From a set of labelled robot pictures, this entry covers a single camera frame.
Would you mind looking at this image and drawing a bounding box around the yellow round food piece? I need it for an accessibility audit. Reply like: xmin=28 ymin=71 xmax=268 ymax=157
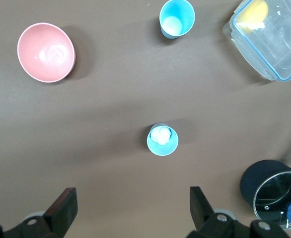
xmin=237 ymin=0 xmax=270 ymax=33

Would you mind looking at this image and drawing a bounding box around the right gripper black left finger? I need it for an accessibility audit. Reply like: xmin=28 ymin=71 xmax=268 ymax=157
xmin=0 ymin=187 xmax=78 ymax=238

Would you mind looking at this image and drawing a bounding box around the glass lid with blue knob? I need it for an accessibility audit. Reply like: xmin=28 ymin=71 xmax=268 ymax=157
xmin=253 ymin=171 xmax=291 ymax=231

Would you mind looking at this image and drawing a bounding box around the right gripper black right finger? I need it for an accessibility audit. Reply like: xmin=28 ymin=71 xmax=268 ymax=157
xmin=187 ymin=186 xmax=289 ymax=238

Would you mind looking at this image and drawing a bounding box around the light blue plastic cup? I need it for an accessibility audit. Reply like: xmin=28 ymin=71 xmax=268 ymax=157
xmin=146 ymin=122 xmax=179 ymax=157
xmin=159 ymin=0 xmax=196 ymax=40

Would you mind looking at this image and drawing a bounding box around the brown table cover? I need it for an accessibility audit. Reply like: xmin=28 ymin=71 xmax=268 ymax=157
xmin=0 ymin=0 xmax=291 ymax=238

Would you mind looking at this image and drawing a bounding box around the dark pot with blue handle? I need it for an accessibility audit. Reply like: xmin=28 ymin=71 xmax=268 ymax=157
xmin=239 ymin=156 xmax=291 ymax=231

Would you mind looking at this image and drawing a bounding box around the pink bowl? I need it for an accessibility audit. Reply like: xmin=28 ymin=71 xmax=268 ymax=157
xmin=17 ymin=22 xmax=76 ymax=83

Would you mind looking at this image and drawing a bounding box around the clear plastic container blue-rimmed lid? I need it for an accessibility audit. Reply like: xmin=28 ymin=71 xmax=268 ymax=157
xmin=222 ymin=0 xmax=291 ymax=82

